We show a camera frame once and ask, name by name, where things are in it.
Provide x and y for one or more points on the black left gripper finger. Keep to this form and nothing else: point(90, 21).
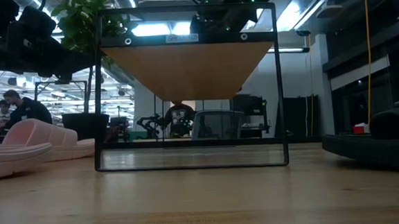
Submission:
point(64, 63)

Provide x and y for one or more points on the pink slide sandal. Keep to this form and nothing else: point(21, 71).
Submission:
point(66, 144)
point(15, 161)

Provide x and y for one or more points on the black slide sandal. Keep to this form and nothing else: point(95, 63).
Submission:
point(378, 149)

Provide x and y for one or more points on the background black robot arm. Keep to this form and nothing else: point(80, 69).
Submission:
point(150, 123)

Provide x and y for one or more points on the green potted plant black pot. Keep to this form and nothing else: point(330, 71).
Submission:
point(79, 25)

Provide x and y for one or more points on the person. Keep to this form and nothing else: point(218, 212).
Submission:
point(179, 118)
point(2, 115)
point(29, 110)

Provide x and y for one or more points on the ceiling light tube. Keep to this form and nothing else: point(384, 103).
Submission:
point(286, 50)

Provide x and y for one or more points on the black equipment rack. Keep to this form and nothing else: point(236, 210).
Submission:
point(251, 112)

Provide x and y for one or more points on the black cabinet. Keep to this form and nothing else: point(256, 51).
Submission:
point(297, 116)

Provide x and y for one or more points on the red box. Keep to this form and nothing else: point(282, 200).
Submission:
point(358, 129)

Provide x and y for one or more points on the wooden shelf black metal frame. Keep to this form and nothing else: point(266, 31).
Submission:
point(190, 71)

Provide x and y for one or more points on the black aluminium table frame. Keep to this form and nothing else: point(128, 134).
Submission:
point(135, 145)

